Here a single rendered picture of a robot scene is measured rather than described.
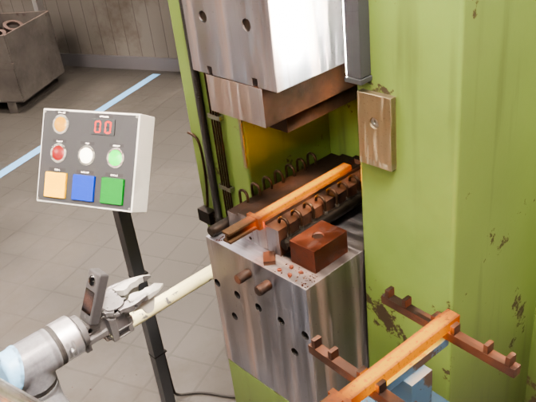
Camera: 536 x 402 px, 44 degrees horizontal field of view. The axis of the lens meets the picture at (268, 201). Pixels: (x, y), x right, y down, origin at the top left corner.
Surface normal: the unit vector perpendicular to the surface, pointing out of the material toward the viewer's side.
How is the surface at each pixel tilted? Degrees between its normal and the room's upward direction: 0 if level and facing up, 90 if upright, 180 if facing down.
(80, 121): 60
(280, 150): 90
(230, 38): 90
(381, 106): 90
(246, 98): 90
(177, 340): 0
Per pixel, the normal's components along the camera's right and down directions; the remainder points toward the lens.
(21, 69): 0.97, 0.02
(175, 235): -0.11, -0.86
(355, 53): -0.72, 0.41
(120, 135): -0.37, 0.00
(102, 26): -0.41, 0.49
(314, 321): 0.69, 0.30
